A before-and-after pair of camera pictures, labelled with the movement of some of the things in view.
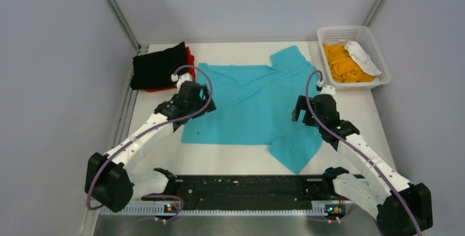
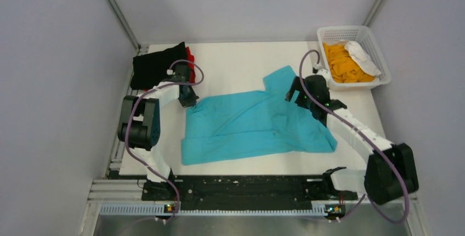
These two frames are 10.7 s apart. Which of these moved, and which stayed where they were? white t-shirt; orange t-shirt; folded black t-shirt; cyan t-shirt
Moved: cyan t-shirt
Stayed: orange t-shirt; folded black t-shirt; white t-shirt
